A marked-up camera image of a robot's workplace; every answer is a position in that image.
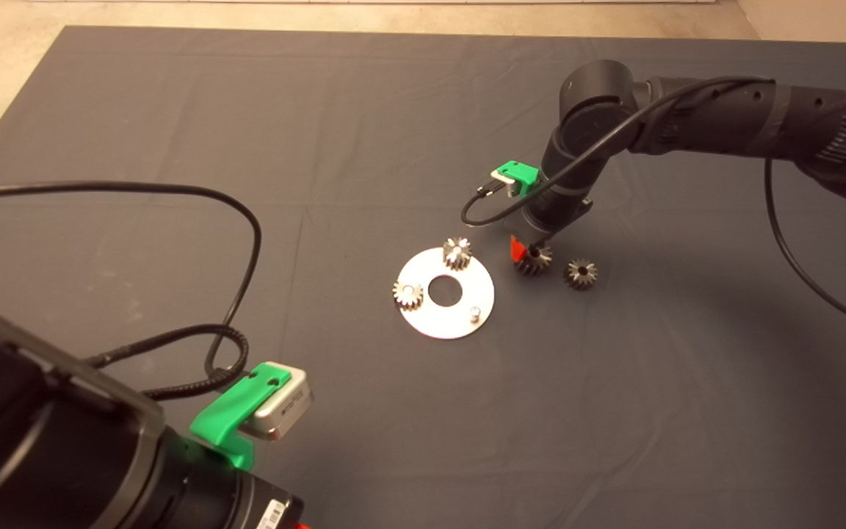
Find round metal plate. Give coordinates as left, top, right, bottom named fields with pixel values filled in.
left=396, top=248, right=496, bottom=341

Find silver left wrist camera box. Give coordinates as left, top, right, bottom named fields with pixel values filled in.
left=239, top=361, right=314, bottom=442

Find small dark steel gear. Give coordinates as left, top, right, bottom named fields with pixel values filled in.
left=565, top=258, right=600, bottom=291

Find braided black left arm cable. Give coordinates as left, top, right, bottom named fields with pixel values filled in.
left=85, top=324, right=249, bottom=402

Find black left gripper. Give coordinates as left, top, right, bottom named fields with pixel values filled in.
left=137, top=433, right=312, bottom=529

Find smooth black left camera cable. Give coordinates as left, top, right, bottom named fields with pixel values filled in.
left=0, top=182, right=262, bottom=377

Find large steel gear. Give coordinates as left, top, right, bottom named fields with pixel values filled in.
left=514, top=245, right=553, bottom=277

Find green right camera mount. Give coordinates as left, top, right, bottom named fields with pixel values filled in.
left=504, top=161, right=541, bottom=198

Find green left camera mount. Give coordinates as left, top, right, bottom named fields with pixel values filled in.
left=189, top=365, right=292, bottom=471

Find smooth black right camera cable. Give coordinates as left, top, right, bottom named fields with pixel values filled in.
left=461, top=77, right=846, bottom=337

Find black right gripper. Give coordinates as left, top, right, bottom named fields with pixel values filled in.
left=510, top=176, right=594, bottom=262

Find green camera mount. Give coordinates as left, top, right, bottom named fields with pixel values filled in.
left=504, top=161, right=541, bottom=198
left=189, top=365, right=292, bottom=471

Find dark grey table cloth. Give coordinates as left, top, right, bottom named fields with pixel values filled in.
left=0, top=26, right=846, bottom=529

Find smooth black camera cable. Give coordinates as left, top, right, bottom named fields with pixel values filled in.
left=0, top=182, right=262, bottom=377
left=461, top=77, right=846, bottom=337

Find small steel spur gear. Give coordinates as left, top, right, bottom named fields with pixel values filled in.
left=392, top=281, right=424, bottom=310
left=443, top=237, right=474, bottom=270

